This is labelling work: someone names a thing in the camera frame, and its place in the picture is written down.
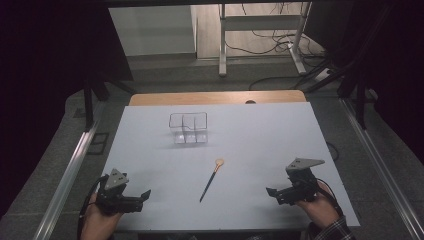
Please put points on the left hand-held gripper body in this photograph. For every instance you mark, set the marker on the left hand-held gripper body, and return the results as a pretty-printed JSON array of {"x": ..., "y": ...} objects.
[{"x": 117, "y": 200}]

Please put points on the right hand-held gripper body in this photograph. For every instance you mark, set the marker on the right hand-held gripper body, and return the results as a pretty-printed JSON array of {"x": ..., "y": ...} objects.
[{"x": 301, "y": 186}]

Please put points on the black brush with orange tip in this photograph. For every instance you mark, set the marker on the black brush with orange tip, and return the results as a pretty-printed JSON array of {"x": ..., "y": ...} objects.
[{"x": 211, "y": 180}]

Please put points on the clear plastic compartment organizer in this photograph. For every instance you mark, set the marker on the clear plastic compartment organizer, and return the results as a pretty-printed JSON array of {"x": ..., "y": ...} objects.
[{"x": 188, "y": 128}]

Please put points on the person's right hand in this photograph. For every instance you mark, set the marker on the person's right hand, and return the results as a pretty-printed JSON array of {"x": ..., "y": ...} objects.
[{"x": 318, "y": 208}]

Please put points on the person's left hand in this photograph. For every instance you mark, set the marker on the person's left hand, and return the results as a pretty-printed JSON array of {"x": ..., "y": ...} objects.
[{"x": 98, "y": 221}]

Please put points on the white table cover board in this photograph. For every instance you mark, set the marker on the white table cover board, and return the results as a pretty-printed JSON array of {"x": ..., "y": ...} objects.
[{"x": 240, "y": 140}]

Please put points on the dark round table grommet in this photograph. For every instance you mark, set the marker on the dark round table grommet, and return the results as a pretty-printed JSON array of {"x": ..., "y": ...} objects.
[{"x": 250, "y": 102}]

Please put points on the black stand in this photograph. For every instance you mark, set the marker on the black stand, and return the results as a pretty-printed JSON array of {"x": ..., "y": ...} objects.
[
  {"x": 358, "y": 86},
  {"x": 90, "y": 100}
]

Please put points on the wooden table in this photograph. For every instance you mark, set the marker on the wooden table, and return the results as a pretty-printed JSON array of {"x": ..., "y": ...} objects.
[{"x": 200, "y": 98}]

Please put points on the white power strip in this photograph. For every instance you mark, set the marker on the white power strip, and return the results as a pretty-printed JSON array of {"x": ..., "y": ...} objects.
[{"x": 322, "y": 75}]

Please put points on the black curtain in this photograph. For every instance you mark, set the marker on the black curtain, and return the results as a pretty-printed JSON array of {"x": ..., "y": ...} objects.
[
  {"x": 46, "y": 83},
  {"x": 400, "y": 66}
]

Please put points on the white cabinet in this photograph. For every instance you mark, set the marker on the white cabinet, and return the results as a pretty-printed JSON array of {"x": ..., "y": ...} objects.
[{"x": 153, "y": 30}]

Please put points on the aluminium rail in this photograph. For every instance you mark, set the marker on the aluminium rail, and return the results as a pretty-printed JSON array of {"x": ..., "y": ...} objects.
[
  {"x": 66, "y": 180},
  {"x": 383, "y": 170}
]

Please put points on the black floor frame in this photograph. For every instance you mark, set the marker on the black floor frame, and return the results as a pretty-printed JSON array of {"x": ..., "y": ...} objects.
[{"x": 98, "y": 143}]

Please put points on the white metal desk frame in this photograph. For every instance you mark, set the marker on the white metal desk frame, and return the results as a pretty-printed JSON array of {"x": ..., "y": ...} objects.
[{"x": 260, "y": 23}]

